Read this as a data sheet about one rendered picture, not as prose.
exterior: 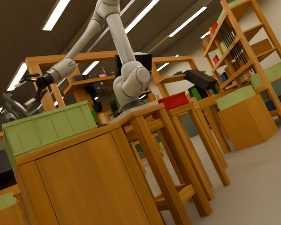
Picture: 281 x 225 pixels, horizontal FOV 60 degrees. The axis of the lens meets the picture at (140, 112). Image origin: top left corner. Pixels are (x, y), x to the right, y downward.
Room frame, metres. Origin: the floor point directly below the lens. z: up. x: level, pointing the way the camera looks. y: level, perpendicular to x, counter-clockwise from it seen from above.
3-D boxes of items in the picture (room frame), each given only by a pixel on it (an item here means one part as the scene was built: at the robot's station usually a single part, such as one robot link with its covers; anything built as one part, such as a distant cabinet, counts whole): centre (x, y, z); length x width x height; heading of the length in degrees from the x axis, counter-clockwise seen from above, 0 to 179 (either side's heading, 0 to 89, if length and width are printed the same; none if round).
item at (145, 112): (1.82, 0.04, 0.83); 0.32 x 0.32 x 0.04; 44
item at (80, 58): (2.91, 0.31, 1.89); 1.50 x 0.09 x 0.09; 132
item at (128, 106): (1.83, 0.02, 0.91); 0.22 x 0.18 x 0.06; 131
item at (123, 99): (1.80, 0.03, 1.05); 0.18 x 0.16 x 0.22; 30
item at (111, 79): (2.88, 0.29, 1.52); 0.90 x 0.25 x 0.04; 132
